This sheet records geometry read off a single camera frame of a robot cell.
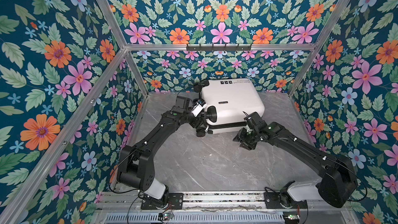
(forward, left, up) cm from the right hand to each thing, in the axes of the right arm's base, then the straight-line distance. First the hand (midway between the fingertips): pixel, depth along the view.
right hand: (234, 140), depth 80 cm
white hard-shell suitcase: (+23, +1, +7) cm, 24 cm away
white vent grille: (-32, +19, -15) cm, 40 cm away
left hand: (+13, +16, +6) cm, 22 cm away
